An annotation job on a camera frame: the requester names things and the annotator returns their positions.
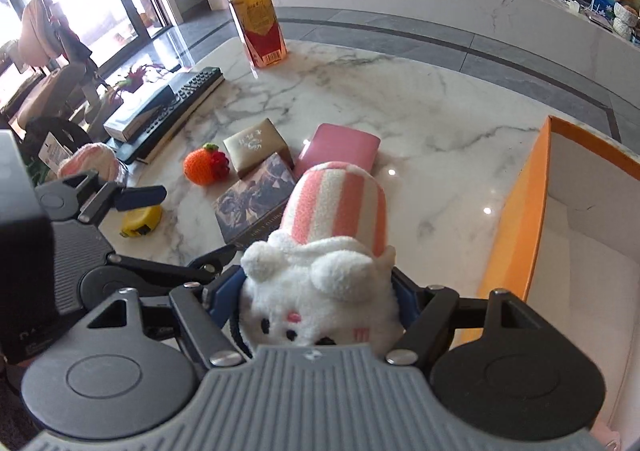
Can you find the pink and white plush toy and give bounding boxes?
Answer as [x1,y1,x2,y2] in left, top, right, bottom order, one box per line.
[57,142,123,182]

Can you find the pink chair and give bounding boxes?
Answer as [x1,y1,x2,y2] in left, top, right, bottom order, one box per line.
[17,0,91,77]

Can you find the black remote keyboard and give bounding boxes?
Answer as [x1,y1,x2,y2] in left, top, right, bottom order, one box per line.
[107,71,226,166]

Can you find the dark patterned box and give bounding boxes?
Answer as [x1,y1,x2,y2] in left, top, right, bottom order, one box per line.
[214,152,297,248]

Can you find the dark bag with tag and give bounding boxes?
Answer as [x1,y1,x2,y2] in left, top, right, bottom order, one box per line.
[22,116,93,172]

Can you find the yellow tape measure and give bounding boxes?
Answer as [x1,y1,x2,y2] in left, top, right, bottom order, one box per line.
[119,205,163,238]

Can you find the brown chair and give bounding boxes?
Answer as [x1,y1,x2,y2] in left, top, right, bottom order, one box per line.
[10,64,86,132]

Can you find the crochet orange toy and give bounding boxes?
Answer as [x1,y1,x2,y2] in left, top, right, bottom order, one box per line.
[183,142,232,187]

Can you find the brown gift box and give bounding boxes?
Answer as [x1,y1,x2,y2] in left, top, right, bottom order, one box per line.
[222,118,290,179]

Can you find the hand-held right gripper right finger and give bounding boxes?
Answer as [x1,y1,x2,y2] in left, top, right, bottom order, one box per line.
[386,265,568,367]

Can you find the pink wallet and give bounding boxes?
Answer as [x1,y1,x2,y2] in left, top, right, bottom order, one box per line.
[292,122,382,179]

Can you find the white and blue box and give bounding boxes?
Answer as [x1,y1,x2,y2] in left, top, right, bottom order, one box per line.
[102,84,176,142]

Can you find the white marble tv cabinet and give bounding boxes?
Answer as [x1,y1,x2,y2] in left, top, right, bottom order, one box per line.
[200,0,640,117]

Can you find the orange cardboard box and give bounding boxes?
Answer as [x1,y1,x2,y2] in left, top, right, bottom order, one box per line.
[457,115,640,447]

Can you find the white bunny plush pink striped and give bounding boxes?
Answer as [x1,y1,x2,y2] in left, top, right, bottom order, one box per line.
[239,160,406,347]

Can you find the tea bottle red label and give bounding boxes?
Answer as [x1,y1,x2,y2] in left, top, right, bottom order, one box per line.
[229,0,288,69]

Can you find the red leaf plant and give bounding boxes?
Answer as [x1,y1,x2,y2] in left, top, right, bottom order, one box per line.
[107,62,168,97]

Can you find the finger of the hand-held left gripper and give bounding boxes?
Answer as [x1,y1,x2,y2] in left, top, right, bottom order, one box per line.
[35,170,168,224]
[105,246,238,284]

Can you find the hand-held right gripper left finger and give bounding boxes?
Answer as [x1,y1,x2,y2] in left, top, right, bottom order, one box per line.
[85,265,247,368]

